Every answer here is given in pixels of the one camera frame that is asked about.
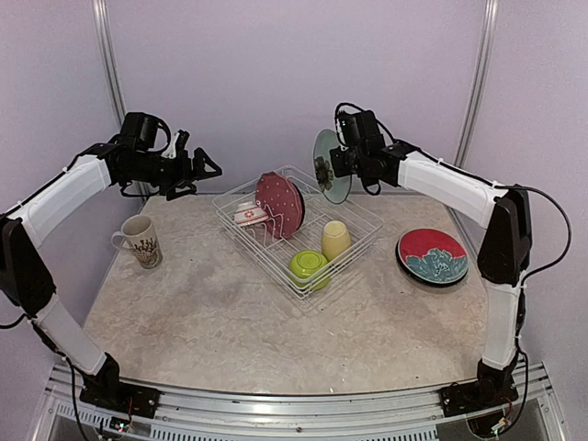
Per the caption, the right aluminium frame post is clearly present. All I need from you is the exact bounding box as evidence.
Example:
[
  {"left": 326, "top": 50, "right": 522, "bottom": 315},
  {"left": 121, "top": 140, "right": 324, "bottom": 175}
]
[{"left": 443, "top": 0, "right": 501, "bottom": 180}]

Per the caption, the white floral mug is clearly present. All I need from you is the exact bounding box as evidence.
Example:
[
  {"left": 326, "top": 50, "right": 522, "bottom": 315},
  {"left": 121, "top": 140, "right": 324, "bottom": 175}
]
[{"left": 111, "top": 214, "right": 163, "bottom": 269}]

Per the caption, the white bowl red pattern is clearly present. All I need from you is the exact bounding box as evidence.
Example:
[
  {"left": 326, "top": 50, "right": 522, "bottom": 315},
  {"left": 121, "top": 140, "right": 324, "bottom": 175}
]
[{"left": 233, "top": 201, "right": 268, "bottom": 227}]

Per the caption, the black striped rim plate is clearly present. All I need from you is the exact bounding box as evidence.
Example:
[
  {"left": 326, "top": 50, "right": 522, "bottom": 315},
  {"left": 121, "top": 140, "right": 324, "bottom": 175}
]
[{"left": 395, "top": 241, "right": 469, "bottom": 288}]

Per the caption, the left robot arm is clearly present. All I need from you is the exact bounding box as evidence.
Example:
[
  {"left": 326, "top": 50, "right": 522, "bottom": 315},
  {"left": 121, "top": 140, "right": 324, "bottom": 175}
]
[{"left": 1, "top": 142, "right": 222, "bottom": 409}]

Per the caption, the left aluminium frame post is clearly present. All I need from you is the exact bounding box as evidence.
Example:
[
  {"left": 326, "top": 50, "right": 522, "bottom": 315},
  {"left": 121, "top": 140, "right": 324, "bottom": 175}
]
[{"left": 90, "top": 0, "right": 151, "bottom": 203}]

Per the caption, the aluminium frame post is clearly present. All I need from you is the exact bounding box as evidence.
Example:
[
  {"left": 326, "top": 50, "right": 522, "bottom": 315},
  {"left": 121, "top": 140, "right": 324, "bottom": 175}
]
[
  {"left": 90, "top": 0, "right": 151, "bottom": 203},
  {"left": 443, "top": 0, "right": 501, "bottom": 180}
]

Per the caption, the yellow mug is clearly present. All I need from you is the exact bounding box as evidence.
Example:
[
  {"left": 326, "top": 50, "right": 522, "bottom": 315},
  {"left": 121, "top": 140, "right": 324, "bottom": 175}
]
[{"left": 322, "top": 220, "right": 351, "bottom": 262}]

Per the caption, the pink polka dot plate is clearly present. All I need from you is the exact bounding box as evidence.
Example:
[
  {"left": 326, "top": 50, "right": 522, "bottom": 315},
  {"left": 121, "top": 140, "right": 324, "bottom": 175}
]
[{"left": 255, "top": 172, "right": 300, "bottom": 239}]

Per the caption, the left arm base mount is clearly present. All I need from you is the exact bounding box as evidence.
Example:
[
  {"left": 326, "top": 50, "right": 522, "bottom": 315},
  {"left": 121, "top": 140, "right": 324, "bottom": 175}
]
[{"left": 80, "top": 382, "right": 161, "bottom": 419}]

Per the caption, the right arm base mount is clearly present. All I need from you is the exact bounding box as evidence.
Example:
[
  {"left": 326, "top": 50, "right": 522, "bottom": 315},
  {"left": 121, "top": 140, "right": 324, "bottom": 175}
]
[{"left": 438, "top": 379, "right": 519, "bottom": 417}]

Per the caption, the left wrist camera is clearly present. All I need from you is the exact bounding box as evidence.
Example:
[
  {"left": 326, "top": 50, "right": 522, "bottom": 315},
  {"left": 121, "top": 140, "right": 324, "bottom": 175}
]
[{"left": 161, "top": 130, "right": 189, "bottom": 159}]

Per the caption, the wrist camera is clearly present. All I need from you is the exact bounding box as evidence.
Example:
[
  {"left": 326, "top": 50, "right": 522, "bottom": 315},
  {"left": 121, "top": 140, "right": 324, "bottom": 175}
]
[
  {"left": 161, "top": 130, "right": 189, "bottom": 159},
  {"left": 334, "top": 110, "right": 381, "bottom": 147}
]

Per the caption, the white wire dish rack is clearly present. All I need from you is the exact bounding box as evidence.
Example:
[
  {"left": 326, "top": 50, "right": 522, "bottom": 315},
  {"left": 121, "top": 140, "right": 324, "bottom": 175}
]
[{"left": 212, "top": 165, "right": 383, "bottom": 300}]

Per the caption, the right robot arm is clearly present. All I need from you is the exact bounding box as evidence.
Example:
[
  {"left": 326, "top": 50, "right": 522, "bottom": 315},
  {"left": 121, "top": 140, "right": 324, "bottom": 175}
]
[{"left": 326, "top": 141, "right": 532, "bottom": 408}]

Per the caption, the front aluminium rail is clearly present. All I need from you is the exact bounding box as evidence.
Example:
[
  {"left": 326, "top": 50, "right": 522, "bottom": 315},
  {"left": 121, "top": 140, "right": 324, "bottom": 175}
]
[{"left": 27, "top": 364, "right": 570, "bottom": 440}]

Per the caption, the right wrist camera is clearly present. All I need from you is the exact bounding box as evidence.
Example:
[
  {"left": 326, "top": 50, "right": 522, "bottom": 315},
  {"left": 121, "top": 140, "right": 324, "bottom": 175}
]
[{"left": 334, "top": 110, "right": 381, "bottom": 147}]

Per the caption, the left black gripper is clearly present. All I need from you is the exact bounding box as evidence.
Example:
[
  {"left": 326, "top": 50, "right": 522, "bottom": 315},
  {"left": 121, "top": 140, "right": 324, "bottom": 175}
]
[{"left": 125, "top": 146, "right": 222, "bottom": 200}]

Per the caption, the teal green plate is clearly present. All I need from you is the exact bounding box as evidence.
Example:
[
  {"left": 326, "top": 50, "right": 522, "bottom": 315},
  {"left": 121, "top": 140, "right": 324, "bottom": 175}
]
[{"left": 313, "top": 129, "right": 352, "bottom": 205}]

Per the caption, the lime green bowl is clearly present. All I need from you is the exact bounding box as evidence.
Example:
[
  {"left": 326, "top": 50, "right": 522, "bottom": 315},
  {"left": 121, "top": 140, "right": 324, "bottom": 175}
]
[{"left": 288, "top": 250, "right": 331, "bottom": 291}]

